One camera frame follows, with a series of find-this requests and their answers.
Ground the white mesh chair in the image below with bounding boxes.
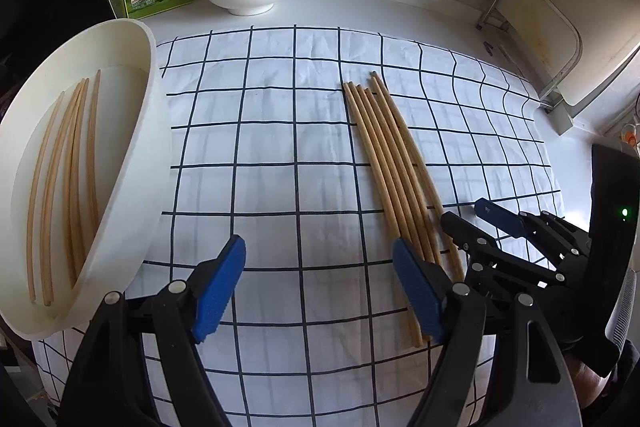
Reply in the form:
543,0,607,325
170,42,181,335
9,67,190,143
605,267,640,358

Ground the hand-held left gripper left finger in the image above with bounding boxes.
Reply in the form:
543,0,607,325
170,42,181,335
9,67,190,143
57,234,247,427

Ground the person's right hand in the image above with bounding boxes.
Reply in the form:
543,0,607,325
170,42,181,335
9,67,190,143
570,353,610,408

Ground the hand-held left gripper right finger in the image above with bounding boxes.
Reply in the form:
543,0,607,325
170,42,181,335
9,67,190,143
392,238,583,427

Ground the bundle of wooden chopsticks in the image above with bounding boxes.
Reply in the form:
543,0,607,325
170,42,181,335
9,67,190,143
343,82,425,349

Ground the white black-checked cloth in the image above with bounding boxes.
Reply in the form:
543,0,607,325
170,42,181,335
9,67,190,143
32,25,563,427

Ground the white round basin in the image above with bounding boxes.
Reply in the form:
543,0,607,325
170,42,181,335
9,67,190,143
0,18,173,339

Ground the wooden chopstick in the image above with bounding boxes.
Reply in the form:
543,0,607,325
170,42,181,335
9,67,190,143
364,88,443,268
356,84,433,264
42,80,82,308
349,83,423,258
27,91,67,304
66,79,87,288
369,72,466,283
74,78,92,270
86,69,102,230

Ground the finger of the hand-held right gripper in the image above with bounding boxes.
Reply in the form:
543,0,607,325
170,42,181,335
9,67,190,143
440,211,566,304
474,198,592,259

